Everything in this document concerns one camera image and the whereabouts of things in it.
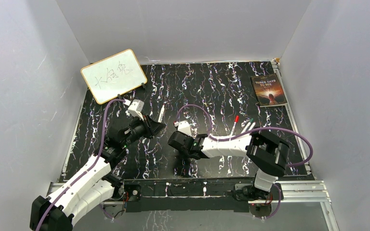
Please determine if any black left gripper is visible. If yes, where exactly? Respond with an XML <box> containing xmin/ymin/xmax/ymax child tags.
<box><xmin>122</xmin><ymin>112</ymin><xmax>165</xmax><ymax>148</ymax></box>

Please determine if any white pen red tip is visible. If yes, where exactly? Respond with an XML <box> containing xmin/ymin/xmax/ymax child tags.
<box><xmin>158</xmin><ymin>105</ymin><xmax>165</xmax><ymax>123</ymax></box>

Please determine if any white marker pen yellow end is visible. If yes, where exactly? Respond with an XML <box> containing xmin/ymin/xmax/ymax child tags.
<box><xmin>229</xmin><ymin>123</ymin><xmax>237</xmax><ymax>137</ymax></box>

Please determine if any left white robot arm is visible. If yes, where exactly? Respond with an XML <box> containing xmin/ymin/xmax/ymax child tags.
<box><xmin>29</xmin><ymin>115</ymin><xmax>166</xmax><ymax>231</ymax></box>

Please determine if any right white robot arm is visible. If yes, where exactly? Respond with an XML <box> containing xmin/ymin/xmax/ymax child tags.
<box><xmin>168</xmin><ymin>130</ymin><xmax>290</xmax><ymax>201</ymax></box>

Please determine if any white pen brown tip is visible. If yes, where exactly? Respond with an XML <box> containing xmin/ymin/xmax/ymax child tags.
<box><xmin>245</xmin><ymin>122</ymin><xmax>256</xmax><ymax>131</ymax></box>

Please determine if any dark paperback book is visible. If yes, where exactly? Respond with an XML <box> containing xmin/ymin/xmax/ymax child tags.
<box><xmin>251</xmin><ymin>74</ymin><xmax>288</xmax><ymax>107</ymax></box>

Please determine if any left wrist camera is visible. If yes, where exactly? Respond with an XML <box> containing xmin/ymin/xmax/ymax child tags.
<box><xmin>128</xmin><ymin>99</ymin><xmax>144</xmax><ymax>120</ymax></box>

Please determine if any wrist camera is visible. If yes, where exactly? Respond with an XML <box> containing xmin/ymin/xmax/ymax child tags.
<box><xmin>173</xmin><ymin>120</ymin><xmax>192</xmax><ymax>136</ymax></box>
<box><xmin>128</xmin><ymin>99</ymin><xmax>144</xmax><ymax>120</ymax></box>

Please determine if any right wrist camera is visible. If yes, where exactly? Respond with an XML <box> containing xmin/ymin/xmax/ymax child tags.
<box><xmin>173</xmin><ymin>120</ymin><xmax>192</xmax><ymax>136</ymax></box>

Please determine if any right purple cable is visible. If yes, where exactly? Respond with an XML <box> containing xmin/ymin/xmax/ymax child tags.
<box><xmin>175</xmin><ymin>103</ymin><xmax>314</xmax><ymax>220</ymax></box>

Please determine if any purple cable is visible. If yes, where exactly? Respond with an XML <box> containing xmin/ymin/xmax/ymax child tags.
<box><xmin>175</xmin><ymin>103</ymin><xmax>314</xmax><ymax>220</ymax></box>
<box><xmin>35</xmin><ymin>98</ymin><xmax>132</xmax><ymax>231</ymax></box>

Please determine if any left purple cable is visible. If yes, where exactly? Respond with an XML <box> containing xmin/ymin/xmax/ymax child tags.
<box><xmin>35</xmin><ymin>98</ymin><xmax>132</xmax><ymax>231</ymax></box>

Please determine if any small whiteboard wooden frame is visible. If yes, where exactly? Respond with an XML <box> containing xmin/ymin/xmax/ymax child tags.
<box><xmin>80</xmin><ymin>49</ymin><xmax>147</xmax><ymax>104</ymax></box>

